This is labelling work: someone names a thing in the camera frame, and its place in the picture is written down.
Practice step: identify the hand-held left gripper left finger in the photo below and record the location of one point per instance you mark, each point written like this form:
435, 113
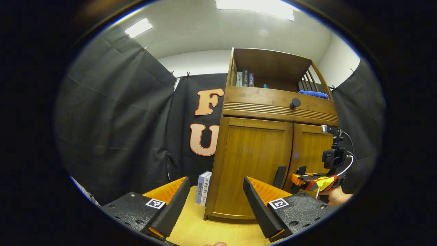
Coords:
174, 212

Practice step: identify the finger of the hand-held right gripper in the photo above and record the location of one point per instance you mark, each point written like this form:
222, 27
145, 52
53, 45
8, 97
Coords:
304, 179

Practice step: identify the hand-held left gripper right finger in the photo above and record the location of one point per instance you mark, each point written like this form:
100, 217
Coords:
261, 212

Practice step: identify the wooden cabinet door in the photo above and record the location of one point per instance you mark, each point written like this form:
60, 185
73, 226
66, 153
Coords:
309, 150
249, 153

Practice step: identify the wooden double-door shoe cabinet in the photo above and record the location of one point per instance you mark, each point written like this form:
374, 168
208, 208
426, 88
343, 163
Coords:
269, 65

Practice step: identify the wooden cabinet drawer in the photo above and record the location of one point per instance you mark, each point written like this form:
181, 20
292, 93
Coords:
259, 102

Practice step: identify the pale blue spine book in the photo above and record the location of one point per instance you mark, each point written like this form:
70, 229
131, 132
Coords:
200, 188

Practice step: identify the white spine book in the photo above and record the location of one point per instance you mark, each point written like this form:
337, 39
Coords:
206, 189

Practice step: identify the blue towel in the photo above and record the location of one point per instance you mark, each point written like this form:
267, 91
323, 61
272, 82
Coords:
313, 94

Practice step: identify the round black drawer knob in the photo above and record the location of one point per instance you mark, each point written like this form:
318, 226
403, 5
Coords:
295, 103

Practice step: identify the patterned grey clothing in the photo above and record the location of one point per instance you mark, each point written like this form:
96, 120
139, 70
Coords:
83, 191

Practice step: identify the black backdrop cloth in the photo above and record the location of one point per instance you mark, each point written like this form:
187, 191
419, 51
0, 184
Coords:
119, 119

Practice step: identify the dark blue book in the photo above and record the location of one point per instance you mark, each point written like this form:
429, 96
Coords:
251, 79

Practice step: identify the grey book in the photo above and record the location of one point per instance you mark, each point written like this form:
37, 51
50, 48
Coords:
239, 79

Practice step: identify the large ceiling light panel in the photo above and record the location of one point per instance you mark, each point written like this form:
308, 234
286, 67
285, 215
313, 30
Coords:
256, 8

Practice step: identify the small ceiling light panel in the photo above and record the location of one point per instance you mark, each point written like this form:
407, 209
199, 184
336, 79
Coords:
138, 27

